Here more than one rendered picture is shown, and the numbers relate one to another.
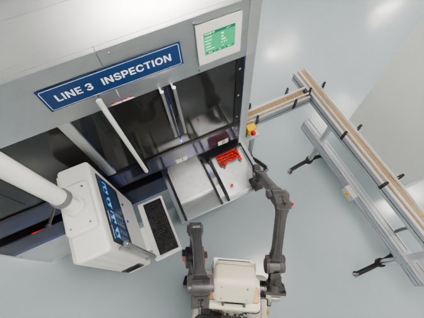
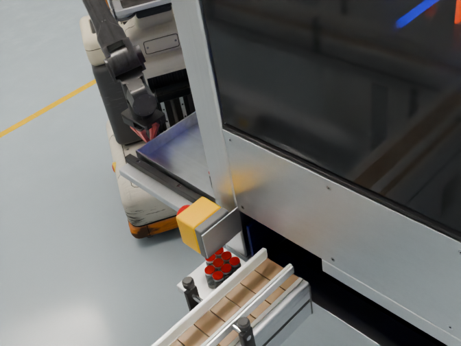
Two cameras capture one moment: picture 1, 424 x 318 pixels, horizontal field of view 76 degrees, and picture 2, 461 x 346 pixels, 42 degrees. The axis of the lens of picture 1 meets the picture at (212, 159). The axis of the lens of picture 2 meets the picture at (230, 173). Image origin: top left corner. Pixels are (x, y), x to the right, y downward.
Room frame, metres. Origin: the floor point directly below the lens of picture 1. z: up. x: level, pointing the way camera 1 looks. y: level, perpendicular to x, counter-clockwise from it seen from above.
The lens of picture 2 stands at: (1.89, -0.52, 1.77)
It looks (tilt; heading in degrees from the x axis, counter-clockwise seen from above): 39 degrees down; 161
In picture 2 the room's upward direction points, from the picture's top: 11 degrees counter-clockwise
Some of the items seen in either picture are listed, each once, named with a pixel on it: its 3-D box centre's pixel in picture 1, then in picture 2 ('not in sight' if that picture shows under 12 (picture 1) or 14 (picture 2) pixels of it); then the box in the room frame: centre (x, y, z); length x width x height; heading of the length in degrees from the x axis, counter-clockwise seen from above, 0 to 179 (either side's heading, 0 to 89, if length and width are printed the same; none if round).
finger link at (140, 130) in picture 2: not in sight; (145, 128); (0.64, -0.30, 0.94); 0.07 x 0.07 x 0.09; 19
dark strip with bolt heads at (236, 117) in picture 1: (237, 106); not in sight; (1.03, -0.20, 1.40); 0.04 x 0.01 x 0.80; 109
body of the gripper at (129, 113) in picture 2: (256, 182); (140, 107); (0.65, -0.29, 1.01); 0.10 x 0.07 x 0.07; 19
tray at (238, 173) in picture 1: (235, 171); (220, 153); (0.80, -0.17, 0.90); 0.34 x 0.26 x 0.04; 18
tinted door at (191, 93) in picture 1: (209, 105); not in sight; (0.98, -0.02, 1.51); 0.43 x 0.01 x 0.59; 109
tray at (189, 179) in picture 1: (188, 176); not in sight; (0.80, 0.19, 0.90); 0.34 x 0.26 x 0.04; 19
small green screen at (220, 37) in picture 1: (219, 40); not in sight; (0.99, -0.09, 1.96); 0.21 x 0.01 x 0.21; 109
